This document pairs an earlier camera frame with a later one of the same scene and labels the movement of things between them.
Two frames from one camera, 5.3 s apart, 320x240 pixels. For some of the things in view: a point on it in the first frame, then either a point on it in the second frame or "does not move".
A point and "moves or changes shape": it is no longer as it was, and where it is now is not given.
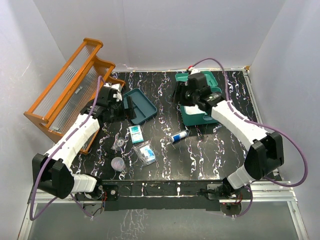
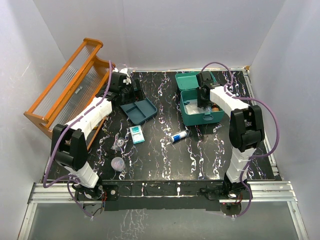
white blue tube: x=180 y=136 does not move
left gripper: x=129 y=111 to x=138 y=95
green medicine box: x=211 y=82 does not move
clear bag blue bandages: x=145 y=152 moves or changes shape
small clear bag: x=118 y=142 does not move
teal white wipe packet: x=136 y=134 does not move
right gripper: x=180 y=88 to x=200 y=103
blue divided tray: x=143 y=107 does not move
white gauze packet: x=193 y=110 does not move
